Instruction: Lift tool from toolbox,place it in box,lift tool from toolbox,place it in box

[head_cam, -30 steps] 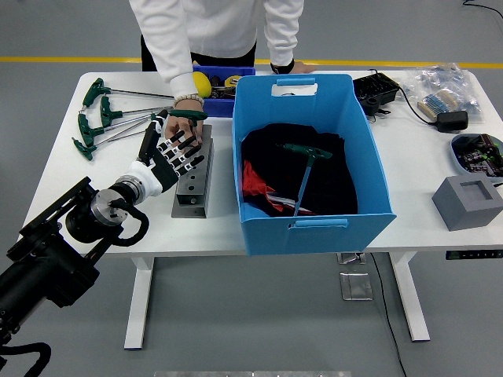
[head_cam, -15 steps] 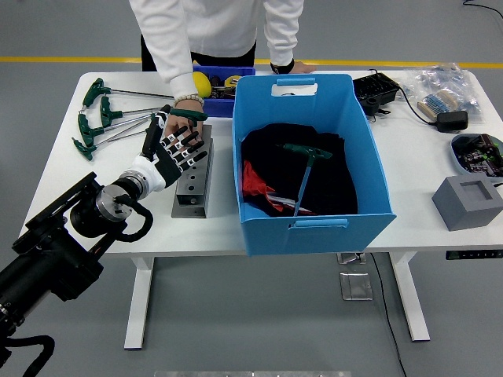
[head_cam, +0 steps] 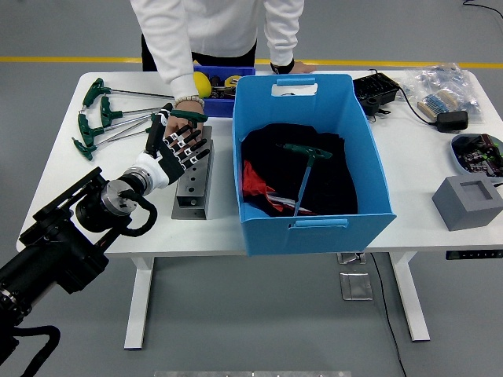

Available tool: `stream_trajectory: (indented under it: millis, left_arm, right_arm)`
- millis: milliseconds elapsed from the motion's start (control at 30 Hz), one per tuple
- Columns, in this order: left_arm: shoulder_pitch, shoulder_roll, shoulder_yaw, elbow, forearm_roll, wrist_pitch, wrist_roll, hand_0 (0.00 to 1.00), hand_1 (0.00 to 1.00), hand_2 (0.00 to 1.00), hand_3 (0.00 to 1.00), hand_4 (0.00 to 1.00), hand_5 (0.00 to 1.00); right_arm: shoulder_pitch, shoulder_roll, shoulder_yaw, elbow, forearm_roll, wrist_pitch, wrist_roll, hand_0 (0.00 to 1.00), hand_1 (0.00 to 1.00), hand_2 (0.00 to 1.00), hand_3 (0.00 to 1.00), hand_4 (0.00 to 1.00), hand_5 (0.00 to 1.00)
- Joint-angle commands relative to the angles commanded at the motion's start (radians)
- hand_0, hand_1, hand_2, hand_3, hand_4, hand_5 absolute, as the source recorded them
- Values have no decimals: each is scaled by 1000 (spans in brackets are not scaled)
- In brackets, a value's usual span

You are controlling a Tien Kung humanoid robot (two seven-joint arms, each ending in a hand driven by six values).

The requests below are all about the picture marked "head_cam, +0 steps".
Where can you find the person's left hand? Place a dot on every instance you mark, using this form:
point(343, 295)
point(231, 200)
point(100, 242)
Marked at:
point(303, 67)

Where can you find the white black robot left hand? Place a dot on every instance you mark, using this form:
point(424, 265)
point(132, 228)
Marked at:
point(167, 161)

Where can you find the person's right hand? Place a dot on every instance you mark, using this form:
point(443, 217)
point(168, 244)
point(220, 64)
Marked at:
point(177, 125)

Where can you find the grey metal tool stand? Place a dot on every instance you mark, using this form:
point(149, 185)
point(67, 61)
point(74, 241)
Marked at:
point(196, 188)

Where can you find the person's right forearm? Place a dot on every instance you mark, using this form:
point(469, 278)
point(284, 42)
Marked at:
point(178, 74)

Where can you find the person's left forearm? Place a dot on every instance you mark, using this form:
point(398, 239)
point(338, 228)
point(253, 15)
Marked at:
point(280, 47)

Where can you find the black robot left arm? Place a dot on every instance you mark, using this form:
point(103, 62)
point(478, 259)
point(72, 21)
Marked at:
point(59, 243)

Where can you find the blue folding plastic box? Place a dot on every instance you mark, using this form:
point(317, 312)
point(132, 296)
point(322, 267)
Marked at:
point(314, 239)

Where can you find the small dark blue plastic bin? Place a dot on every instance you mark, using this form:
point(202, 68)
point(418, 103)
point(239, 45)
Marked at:
point(220, 108)

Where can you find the yellow lemon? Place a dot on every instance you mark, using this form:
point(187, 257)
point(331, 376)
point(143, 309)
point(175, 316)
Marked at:
point(203, 84)

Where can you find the small dark parts pile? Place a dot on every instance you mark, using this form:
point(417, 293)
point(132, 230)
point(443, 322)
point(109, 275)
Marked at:
point(219, 93)

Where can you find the yellow tape measure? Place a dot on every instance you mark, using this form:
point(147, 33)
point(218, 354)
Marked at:
point(232, 81)

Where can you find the black plastic tray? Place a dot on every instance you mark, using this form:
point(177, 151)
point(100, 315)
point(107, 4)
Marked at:
point(375, 90)

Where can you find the red cloth with white stripes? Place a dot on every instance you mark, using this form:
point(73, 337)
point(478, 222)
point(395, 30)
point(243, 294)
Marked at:
point(253, 184)

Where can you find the person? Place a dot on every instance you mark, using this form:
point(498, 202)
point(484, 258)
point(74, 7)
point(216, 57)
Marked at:
point(216, 23)

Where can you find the black cloth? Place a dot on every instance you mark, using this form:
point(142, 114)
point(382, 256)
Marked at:
point(334, 184)

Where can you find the clear plastic component bags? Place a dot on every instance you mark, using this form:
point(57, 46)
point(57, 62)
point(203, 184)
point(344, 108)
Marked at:
point(436, 78)

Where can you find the beige resistor strip bundle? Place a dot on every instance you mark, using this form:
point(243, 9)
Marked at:
point(438, 103)

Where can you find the white table leg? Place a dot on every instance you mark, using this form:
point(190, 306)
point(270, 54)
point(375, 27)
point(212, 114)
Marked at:
point(137, 306)
point(412, 298)

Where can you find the black power adapter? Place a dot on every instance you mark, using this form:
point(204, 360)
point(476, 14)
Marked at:
point(452, 121)

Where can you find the light blue plate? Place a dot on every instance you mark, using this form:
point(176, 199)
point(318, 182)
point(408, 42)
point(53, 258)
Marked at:
point(454, 157)

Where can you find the small metal floor plate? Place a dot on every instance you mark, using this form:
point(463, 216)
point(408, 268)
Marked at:
point(351, 258)

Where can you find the electronic components pile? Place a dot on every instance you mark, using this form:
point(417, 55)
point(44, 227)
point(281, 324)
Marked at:
point(481, 155)

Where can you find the grey block with square recess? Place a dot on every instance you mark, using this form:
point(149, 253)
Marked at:
point(456, 208)

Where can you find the large metal floor plate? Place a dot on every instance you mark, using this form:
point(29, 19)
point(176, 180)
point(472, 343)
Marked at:
point(355, 286)

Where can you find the black table control panel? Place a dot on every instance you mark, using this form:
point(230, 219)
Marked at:
point(473, 255)

